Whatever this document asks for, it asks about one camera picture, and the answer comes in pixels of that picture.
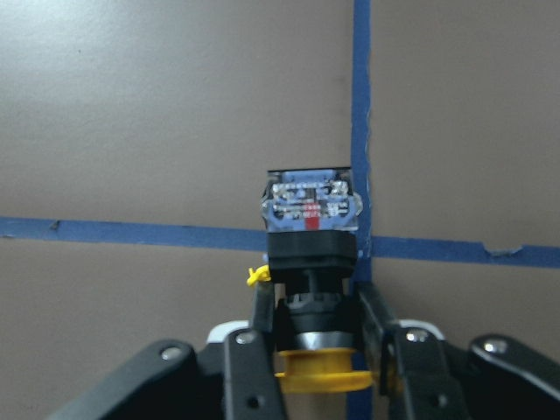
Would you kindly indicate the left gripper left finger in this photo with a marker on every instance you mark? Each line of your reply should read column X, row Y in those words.
column 230, row 378

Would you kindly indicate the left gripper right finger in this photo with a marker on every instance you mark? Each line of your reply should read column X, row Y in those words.
column 424, row 376

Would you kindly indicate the yellow push button switch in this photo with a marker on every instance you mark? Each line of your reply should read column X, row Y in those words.
column 311, row 217

